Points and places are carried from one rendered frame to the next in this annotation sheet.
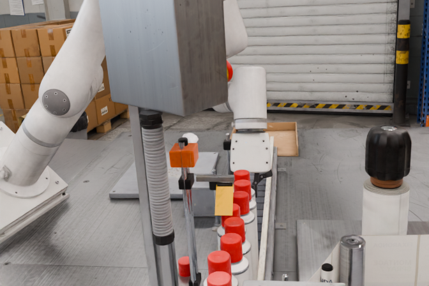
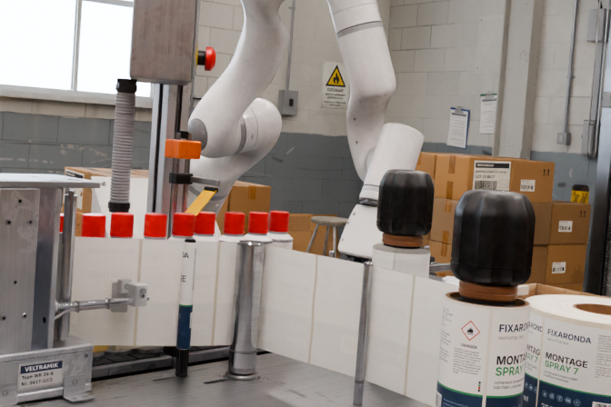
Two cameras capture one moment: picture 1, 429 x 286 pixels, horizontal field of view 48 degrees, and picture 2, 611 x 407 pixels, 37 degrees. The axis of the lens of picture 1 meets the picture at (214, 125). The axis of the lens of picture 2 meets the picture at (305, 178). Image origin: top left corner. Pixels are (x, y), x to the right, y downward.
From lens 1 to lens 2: 1.06 m
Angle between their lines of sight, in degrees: 38
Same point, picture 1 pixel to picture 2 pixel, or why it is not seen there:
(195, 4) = not seen: outside the picture
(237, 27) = (371, 66)
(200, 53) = (158, 24)
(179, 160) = (170, 149)
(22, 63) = not seen: hidden behind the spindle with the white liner
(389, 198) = (381, 254)
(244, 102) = (374, 164)
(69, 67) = (216, 97)
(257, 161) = (365, 242)
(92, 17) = (243, 44)
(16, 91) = not seen: hidden behind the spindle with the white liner
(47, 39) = (445, 172)
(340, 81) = not seen: outside the picture
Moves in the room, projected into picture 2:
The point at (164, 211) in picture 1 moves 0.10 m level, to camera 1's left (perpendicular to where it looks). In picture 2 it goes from (117, 176) to (75, 171)
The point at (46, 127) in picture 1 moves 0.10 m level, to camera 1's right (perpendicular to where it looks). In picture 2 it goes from (198, 170) to (231, 173)
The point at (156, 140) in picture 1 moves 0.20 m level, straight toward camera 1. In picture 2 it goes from (120, 103) to (23, 94)
